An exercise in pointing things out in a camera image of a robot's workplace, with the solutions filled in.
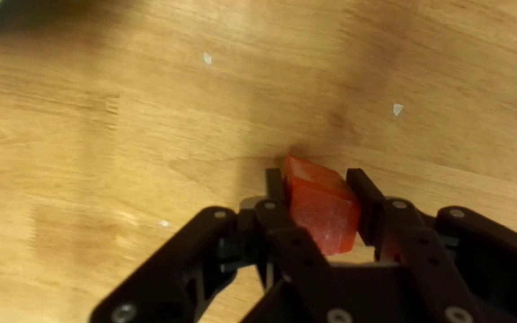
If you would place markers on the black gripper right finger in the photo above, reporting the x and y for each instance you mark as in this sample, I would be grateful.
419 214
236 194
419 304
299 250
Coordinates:
413 239

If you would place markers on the red wooden wedge block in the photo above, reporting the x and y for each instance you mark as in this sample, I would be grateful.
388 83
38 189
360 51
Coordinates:
322 203

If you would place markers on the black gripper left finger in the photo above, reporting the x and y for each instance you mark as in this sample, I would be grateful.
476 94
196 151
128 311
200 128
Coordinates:
198 239

